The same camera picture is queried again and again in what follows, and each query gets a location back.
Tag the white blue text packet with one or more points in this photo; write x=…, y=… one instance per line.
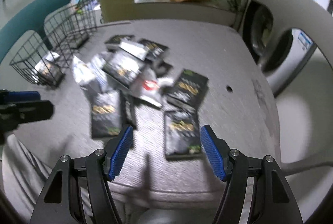
x=84, y=73

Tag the washing machine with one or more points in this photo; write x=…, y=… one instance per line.
x=293, y=50

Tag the white sachet red logo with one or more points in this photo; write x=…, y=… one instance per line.
x=149, y=88

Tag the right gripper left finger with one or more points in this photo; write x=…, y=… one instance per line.
x=60, y=199

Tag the teal chair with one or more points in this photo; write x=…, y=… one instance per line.
x=31, y=17

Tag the grey chair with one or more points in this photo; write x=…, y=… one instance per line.
x=305, y=15

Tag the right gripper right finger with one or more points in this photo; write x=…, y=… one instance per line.
x=272, y=198

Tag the black tissue pack side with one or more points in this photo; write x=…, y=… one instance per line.
x=129, y=110

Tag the black wire basket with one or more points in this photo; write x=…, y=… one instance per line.
x=67, y=30

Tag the black Face tissue pack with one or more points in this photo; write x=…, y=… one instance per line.
x=156, y=51
x=188, y=90
x=181, y=135
x=47, y=69
x=124, y=68
x=114, y=41
x=106, y=115

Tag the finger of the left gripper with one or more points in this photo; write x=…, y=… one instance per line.
x=22, y=96
x=14, y=114

